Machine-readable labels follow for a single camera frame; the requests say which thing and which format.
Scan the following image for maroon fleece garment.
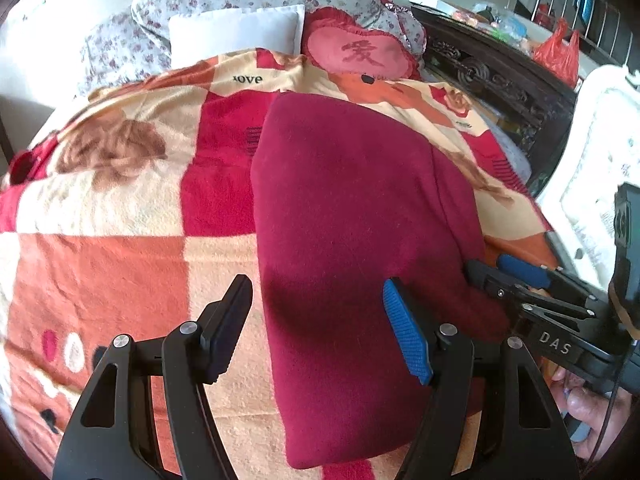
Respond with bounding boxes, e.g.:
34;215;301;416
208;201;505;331
250;93;509;469

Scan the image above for person right hand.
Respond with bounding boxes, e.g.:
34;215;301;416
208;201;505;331
549;367;634;460

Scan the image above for white embroidered cushion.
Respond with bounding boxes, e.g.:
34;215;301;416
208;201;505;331
537;65;639;289

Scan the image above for dark carved wooden footboard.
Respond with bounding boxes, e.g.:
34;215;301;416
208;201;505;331
411;6;577;196

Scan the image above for red plastic bag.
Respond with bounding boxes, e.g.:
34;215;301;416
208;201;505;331
533;18;579;89

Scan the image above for orange red patterned blanket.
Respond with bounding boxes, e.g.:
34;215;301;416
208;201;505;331
1;49;555;479

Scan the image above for red heart pillow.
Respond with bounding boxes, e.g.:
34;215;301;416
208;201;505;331
300;6;419;79

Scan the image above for white pillow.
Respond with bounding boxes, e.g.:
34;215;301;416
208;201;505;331
168;4;306;70

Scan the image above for floral quilt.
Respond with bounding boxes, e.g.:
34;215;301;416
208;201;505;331
78;0;426;94

